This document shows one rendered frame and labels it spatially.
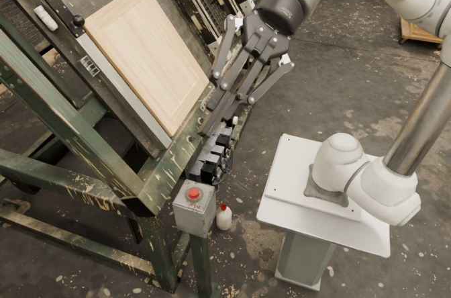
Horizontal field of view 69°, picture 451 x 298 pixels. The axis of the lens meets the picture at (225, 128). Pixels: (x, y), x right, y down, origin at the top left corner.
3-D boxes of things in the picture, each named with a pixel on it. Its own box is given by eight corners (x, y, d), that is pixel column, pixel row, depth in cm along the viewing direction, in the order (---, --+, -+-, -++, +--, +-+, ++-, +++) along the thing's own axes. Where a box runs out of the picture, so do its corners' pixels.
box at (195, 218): (205, 239, 123) (203, 213, 110) (176, 230, 126) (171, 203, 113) (217, 213, 131) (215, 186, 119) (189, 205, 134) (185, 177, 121)
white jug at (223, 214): (228, 233, 207) (228, 215, 193) (213, 227, 209) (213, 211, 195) (233, 219, 213) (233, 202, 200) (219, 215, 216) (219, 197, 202)
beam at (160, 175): (138, 219, 130) (157, 217, 123) (118, 199, 124) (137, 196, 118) (271, 3, 281) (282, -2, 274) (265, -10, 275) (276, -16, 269)
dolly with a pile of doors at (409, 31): (447, 54, 364) (466, 19, 336) (397, 45, 376) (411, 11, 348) (441, 29, 406) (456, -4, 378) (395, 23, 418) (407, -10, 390)
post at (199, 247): (208, 301, 177) (201, 230, 126) (198, 298, 179) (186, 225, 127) (212, 290, 181) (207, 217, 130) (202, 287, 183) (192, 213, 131)
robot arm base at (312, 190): (351, 168, 147) (355, 160, 143) (347, 208, 132) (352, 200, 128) (310, 158, 151) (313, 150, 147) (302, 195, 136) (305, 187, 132)
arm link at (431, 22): (409, -32, 86) (462, -18, 78) (431, -19, 98) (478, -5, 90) (383, 17, 92) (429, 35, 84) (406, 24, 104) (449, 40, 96)
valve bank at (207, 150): (215, 208, 154) (215, 176, 137) (188, 199, 157) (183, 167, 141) (246, 137, 188) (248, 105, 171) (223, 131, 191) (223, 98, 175)
